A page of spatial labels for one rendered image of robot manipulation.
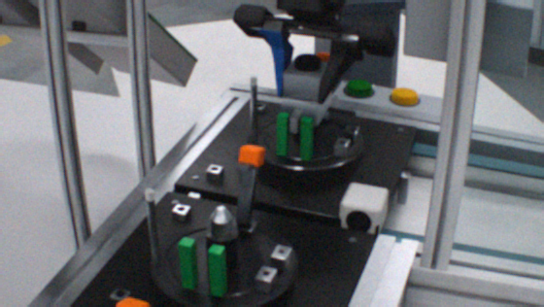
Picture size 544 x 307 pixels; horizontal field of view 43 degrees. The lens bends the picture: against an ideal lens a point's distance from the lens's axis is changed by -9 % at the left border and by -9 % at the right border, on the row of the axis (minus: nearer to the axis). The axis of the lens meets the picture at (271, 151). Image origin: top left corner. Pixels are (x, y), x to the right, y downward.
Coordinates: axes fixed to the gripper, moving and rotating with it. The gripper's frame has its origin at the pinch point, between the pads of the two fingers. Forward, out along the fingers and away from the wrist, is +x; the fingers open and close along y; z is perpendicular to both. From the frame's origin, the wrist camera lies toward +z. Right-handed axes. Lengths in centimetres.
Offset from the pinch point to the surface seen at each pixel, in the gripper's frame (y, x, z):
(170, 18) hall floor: -172, -93, -289
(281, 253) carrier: 5.4, 20.5, 13.5
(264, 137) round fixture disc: -4.8, 7.5, -5.3
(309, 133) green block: 1.8, 7.0, -0.3
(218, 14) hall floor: -148, -102, -302
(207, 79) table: -31, -7, -44
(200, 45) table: -40, -16, -56
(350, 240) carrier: 9.8, 17.8, 4.7
